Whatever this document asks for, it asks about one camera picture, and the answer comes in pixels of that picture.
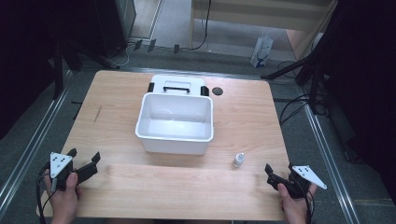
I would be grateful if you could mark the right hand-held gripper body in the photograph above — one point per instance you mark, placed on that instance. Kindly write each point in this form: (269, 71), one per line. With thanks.
(303, 175)

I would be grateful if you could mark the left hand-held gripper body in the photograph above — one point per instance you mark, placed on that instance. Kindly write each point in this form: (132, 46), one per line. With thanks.
(59, 165)

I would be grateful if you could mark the small white dropper bottle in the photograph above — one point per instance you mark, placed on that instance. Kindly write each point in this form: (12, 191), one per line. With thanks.
(238, 160)

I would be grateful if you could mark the white plastic storage box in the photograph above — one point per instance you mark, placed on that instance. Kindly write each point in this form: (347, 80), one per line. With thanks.
(176, 127)

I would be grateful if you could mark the person's right hand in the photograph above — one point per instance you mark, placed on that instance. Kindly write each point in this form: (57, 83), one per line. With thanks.
(294, 210)

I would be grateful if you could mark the person's left hand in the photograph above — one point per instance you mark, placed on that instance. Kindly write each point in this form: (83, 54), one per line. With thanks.
(63, 203)

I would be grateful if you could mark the black metal stand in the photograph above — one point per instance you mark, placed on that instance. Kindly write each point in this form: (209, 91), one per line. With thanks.
(311, 68)
(58, 71)

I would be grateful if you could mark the black round table grommet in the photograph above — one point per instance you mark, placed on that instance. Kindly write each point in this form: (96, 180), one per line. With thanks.
(217, 91)

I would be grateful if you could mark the white paper bag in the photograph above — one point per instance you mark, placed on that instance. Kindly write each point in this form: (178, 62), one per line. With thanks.
(262, 49)

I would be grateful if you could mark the light wooden shelf unit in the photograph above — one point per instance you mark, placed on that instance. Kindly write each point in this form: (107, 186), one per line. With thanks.
(264, 12)

